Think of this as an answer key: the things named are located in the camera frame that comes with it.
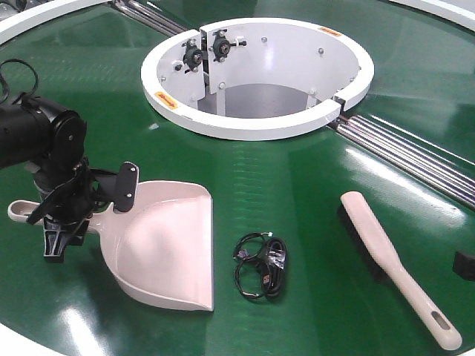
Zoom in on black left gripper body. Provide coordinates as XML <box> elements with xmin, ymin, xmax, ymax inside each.
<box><xmin>27</xmin><ymin>157</ymin><xmax>111</xmax><ymax>225</ymax></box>

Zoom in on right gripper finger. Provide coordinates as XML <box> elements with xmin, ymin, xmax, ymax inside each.
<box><xmin>452</xmin><ymin>251</ymin><xmax>475</xmax><ymax>279</ymax></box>

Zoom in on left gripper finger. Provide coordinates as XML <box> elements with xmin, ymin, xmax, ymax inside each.
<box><xmin>92</xmin><ymin>162</ymin><xmax>139</xmax><ymax>213</ymax></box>
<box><xmin>43</xmin><ymin>217</ymin><xmax>89</xmax><ymax>263</ymax></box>

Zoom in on pink plastic dustpan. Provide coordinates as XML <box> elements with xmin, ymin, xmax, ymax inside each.
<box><xmin>7</xmin><ymin>180</ymin><xmax>215</xmax><ymax>312</ymax></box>

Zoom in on pink hand brush black bristles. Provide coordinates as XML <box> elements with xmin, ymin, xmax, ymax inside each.
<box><xmin>341</xmin><ymin>191</ymin><xmax>462</xmax><ymax>351</ymax></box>

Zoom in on black USB cable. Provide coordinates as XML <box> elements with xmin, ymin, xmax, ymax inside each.
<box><xmin>232</xmin><ymin>231</ymin><xmax>289</xmax><ymax>302</ymax></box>

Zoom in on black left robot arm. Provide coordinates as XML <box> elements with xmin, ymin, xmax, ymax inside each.
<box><xmin>1</xmin><ymin>93</ymin><xmax>139</xmax><ymax>263</ymax></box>

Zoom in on near steel conveyor rollers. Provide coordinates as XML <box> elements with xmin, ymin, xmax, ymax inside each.
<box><xmin>329</xmin><ymin>115</ymin><xmax>474</xmax><ymax>209</ymax></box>

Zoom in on steel conveyor rollers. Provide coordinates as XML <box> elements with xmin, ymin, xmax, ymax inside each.
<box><xmin>110</xmin><ymin>1</ymin><xmax>188</xmax><ymax>36</ymax></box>
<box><xmin>329</xmin><ymin>115</ymin><xmax>474</xmax><ymax>209</ymax></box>

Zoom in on far steel conveyor rollers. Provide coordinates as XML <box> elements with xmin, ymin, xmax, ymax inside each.
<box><xmin>110</xmin><ymin>1</ymin><xmax>188</xmax><ymax>36</ymax></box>

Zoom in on left black bearing block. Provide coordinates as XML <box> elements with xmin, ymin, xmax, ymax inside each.
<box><xmin>183</xmin><ymin>39</ymin><xmax>203</xmax><ymax>73</ymax></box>

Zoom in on black bearing block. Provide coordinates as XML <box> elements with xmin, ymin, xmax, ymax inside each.
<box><xmin>183</xmin><ymin>39</ymin><xmax>203</xmax><ymax>73</ymax></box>
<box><xmin>212</xmin><ymin>29</ymin><xmax>247</xmax><ymax>62</ymax></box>

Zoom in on right black bearing block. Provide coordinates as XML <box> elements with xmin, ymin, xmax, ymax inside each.
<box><xmin>212</xmin><ymin>29</ymin><xmax>247</xmax><ymax>62</ymax></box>

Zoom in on white outer rim left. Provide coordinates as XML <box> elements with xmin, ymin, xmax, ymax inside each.
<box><xmin>1</xmin><ymin>0</ymin><xmax>107</xmax><ymax>44</ymax></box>

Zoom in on white rim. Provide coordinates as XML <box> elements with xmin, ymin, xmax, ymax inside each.
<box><xmin>1</xmin><ymin>0</ymin><xmax>107</xmax><ymax>44</ymax></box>
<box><xmin>391</xmin><ymin>0</ymin><xmax>474</xmax><ymax>31</ymax></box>

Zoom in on white outer rim right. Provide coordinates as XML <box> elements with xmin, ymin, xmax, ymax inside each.
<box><xmin>391</xmin><ymin>0</ymin><xmax>474</xmax><ymax>31</ymax></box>

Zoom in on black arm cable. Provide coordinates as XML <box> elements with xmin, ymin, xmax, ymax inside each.
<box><xmin>0</xmin><ymin>59</ymin><xmax>39</xmax><ymax>105</ymax></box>

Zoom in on white inner conveyor ring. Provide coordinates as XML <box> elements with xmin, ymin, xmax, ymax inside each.
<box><xmin>140</xmin><ymin>17</ymin><xmax>375</xmax><ymax>142</ymax></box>

